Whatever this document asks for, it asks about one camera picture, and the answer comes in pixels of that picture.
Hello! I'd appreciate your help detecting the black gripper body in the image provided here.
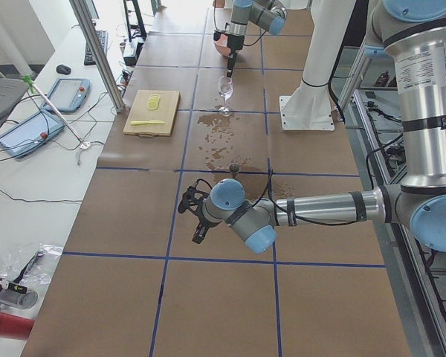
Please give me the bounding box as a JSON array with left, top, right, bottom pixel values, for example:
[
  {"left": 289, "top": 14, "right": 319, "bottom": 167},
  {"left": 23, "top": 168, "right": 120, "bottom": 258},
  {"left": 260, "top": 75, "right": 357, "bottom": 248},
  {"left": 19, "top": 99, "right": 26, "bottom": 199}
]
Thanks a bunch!
[
  {"left": 214, "top": 30, "right": 245, "bottom": 55},
  {"left": 187, "top": 191, "right": 210, "bottom": 225}
]

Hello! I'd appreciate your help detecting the steel cocktail jigger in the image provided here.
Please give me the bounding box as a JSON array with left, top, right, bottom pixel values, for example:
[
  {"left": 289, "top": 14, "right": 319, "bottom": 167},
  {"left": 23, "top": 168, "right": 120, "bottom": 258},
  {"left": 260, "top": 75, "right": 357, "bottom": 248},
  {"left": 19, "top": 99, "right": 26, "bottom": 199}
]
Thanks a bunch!
[{"left": 228, "top": 163, "right": 240, "bottom": 176}]

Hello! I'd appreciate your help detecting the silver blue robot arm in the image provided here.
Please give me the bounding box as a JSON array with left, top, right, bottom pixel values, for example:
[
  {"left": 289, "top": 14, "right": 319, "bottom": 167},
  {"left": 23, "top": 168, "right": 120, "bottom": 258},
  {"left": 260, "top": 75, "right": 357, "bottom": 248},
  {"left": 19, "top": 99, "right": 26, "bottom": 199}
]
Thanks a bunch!
[
  {"left": 178, "top": 1, "right": 446, "bottom": 253},
  {"left": 213, "top": 0, "right": 287, "bottom": 78}
]

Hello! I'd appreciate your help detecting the clear wine glass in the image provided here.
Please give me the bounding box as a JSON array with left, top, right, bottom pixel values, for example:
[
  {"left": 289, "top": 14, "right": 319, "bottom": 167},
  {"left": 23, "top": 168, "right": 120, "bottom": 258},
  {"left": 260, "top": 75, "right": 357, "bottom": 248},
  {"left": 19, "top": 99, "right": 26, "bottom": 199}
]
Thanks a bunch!
[{"left": 218, "top": 76, "right": 233, "bottom": 117}]

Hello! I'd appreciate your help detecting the pink bowl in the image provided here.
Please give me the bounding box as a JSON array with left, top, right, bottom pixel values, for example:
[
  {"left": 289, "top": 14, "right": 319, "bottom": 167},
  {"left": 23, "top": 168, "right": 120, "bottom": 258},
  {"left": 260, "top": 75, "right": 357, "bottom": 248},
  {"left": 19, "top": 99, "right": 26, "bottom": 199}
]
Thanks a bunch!
[{"left": 213, "top": 31, "right": 230, "bottom": 58}]

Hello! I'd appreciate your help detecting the bamboo cutting board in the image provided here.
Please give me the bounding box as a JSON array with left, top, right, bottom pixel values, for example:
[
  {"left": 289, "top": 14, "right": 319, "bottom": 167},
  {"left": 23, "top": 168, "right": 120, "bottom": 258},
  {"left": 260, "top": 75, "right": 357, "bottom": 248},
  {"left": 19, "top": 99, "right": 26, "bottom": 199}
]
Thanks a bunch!
[{"left": 123, "top": 90, "right": 180, "bottom": 137}]

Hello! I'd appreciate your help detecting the yellow plastic knife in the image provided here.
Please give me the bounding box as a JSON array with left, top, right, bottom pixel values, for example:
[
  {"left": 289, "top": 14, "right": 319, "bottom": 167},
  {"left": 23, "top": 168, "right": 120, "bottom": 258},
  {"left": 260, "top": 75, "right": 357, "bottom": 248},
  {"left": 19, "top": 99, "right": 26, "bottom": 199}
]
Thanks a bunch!
[{"left": 130, "top": 120, "right": 166, "bottom": 126}]

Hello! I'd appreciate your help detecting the black keyboard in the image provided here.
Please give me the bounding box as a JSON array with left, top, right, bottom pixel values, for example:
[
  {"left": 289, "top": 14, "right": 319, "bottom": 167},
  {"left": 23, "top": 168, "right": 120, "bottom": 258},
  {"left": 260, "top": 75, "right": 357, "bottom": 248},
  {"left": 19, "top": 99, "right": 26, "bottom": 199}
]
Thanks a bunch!
[{"left": 83, "top": 29, "right": 109, "bottom": 67}]

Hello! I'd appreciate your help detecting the blue teach pendant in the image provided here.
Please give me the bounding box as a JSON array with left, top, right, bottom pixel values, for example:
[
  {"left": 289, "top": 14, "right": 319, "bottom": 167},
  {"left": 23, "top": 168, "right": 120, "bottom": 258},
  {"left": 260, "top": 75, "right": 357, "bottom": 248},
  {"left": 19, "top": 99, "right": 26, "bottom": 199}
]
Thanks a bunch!
[
  {"left": 0, "top": 110, "right": 65, "bottom": 158},
  {"left": 46, "top": 78, "right": 91, "bottom": 113}
]

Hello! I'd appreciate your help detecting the black computer mouse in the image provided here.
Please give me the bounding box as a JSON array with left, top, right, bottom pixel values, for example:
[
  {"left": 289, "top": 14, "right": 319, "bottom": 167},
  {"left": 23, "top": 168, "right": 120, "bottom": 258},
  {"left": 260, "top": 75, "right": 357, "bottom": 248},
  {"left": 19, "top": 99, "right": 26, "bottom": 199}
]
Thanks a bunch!
[{"left": 56, "top": 64, "right": 71, "bottom": 75}]

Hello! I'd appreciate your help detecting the red bottle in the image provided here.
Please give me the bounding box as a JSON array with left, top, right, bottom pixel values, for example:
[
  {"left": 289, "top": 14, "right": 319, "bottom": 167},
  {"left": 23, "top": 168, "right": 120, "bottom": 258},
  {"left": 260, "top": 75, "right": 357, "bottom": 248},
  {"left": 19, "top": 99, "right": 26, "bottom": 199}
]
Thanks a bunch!
[{"left": 0, "top": 312, "right": 34, "bottom": 341}]

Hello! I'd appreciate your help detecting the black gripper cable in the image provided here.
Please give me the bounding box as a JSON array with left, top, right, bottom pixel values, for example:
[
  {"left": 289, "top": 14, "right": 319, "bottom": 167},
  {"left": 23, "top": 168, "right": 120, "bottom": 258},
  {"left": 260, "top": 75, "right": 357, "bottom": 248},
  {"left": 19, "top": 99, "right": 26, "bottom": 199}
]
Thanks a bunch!
[{"left": 252, "top": 169, "right": 361, "bottom": 227}]

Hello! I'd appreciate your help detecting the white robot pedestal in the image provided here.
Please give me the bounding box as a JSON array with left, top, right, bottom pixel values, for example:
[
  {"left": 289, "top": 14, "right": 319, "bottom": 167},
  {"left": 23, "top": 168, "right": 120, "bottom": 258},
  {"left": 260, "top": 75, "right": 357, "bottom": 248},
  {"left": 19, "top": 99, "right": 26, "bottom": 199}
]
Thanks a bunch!
[{"left": 279, "top": 0, "right": 355, "bottom": 131}]

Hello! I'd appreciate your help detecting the aluminium frame post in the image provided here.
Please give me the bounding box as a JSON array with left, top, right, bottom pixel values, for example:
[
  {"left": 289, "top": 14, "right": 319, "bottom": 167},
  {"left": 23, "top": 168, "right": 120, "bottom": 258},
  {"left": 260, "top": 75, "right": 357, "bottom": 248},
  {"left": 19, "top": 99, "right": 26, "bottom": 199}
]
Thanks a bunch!
[{"left": 69, "top": 0, "right": 125, "bottom": 113}]

